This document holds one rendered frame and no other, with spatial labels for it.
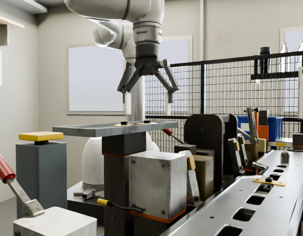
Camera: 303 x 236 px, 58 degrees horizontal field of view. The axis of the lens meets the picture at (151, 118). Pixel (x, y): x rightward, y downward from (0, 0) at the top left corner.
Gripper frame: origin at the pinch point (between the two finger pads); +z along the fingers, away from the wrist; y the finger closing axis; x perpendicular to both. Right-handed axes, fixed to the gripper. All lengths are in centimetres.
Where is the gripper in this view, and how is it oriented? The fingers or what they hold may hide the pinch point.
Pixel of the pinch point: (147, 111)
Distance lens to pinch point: 84.5
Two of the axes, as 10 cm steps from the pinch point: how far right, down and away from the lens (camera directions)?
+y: 9.2, 0.1, -4.0
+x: 4.0, -0.3, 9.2
